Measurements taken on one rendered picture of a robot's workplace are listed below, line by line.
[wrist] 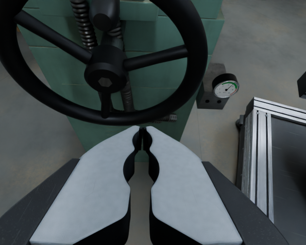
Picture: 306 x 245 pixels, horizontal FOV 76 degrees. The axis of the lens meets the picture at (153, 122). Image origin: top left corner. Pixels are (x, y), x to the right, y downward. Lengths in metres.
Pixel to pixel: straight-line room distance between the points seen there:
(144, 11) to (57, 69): 0.33
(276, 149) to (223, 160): 0.27
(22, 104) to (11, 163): 0.39
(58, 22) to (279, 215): 0.96
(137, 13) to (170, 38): 0.16
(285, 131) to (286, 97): 0.55
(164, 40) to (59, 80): 0.32
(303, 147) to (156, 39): 0.92
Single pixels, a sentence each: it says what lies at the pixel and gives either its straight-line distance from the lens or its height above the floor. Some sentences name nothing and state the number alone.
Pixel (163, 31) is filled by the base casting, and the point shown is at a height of 0.77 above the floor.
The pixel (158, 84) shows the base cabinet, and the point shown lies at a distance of 0.57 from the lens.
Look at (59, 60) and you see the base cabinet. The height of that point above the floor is 0.67.
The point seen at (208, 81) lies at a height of 0.62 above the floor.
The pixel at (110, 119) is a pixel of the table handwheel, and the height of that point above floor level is 0.69.
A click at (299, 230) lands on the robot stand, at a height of 0.21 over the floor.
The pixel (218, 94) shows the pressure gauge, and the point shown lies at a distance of 0.54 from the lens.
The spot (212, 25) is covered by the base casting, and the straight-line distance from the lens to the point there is 0.48.
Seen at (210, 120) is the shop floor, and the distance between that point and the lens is 1.30.
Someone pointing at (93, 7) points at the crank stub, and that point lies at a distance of 0.19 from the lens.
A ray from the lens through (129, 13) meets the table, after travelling 0.35.
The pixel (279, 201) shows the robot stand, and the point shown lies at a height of 0.21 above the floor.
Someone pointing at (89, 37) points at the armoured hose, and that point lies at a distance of 0.35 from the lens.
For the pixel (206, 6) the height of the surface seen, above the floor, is 0.82.
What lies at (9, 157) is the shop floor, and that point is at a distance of 1.30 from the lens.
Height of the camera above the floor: 1.02
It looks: 57 degrees down
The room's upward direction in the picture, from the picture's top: 6 degrees clockwise
